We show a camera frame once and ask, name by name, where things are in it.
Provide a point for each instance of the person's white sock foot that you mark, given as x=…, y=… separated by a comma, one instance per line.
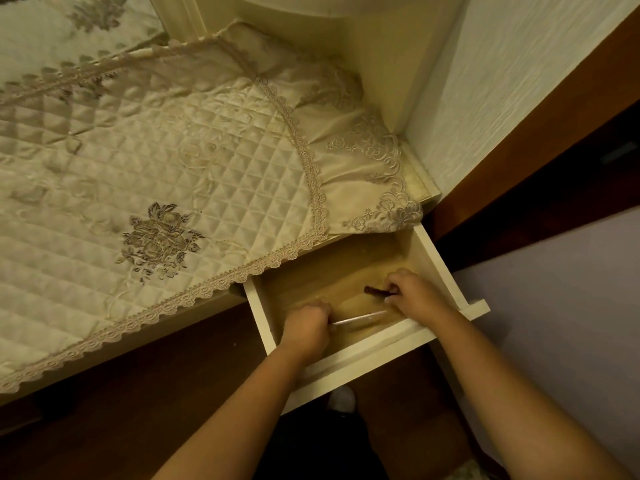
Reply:
x=342, y=398

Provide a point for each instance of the person's right fingers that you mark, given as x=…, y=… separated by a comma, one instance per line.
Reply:
x=395, y=284

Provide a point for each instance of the person's right hand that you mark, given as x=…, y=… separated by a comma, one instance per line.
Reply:
x=416, y=296

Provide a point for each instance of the cream dressing table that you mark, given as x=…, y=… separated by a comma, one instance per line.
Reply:
x=280, y=159

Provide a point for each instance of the person's left fingers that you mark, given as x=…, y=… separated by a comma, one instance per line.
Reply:
x=314, y=308

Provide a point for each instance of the beige quilted lace table cover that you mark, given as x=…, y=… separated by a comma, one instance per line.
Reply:
x=165, y=194

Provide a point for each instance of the person's right forearm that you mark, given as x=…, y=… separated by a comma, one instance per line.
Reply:
x=515, y=399

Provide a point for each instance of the dark brown small stick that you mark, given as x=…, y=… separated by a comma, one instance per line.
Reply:
x=376, y=291

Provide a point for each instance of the cream wooden drawer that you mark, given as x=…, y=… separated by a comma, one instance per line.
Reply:
x=350, y=314

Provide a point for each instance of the person's left forearm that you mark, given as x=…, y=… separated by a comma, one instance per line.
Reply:
x=236, y=421

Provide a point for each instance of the clear thin stick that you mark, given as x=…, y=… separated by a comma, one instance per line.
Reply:
x=359, y=318

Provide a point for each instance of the person's left hand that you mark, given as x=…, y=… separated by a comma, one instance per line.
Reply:
x=304, y=332

